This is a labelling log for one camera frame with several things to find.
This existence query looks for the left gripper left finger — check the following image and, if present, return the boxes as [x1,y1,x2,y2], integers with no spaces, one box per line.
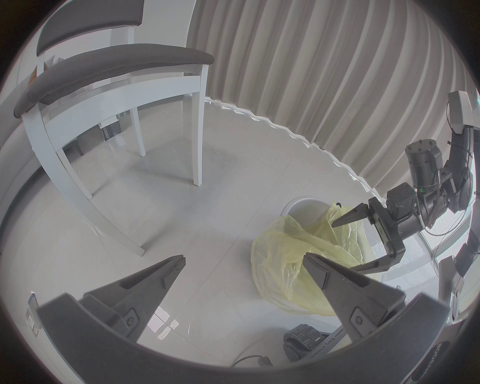
[80,255,186,336]

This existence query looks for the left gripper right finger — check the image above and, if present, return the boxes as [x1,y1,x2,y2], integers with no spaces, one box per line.
[303,252,407,344]

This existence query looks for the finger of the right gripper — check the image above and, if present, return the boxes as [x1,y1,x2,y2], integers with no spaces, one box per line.
[350,255,399,276]
[332,203,372,228]

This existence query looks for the yellow plastic bag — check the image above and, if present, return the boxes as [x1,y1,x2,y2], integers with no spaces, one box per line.
[251,202,380,317]

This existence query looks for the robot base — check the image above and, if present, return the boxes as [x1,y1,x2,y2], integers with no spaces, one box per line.
[282,230,480,366]

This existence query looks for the white trash bin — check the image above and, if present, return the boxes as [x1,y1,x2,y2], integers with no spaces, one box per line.
[279,195,381,319]

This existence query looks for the white curtain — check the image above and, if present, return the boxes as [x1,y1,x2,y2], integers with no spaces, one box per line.
[185,0,480,203]

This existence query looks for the white chair with grey cushions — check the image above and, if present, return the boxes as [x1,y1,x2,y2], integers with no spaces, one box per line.
[14,0,215,257]

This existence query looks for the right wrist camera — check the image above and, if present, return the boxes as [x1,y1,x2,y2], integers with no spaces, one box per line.
[386,184,418,222]

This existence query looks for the black cable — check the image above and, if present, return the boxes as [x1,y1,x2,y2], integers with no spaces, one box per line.
[232,354,275,371]

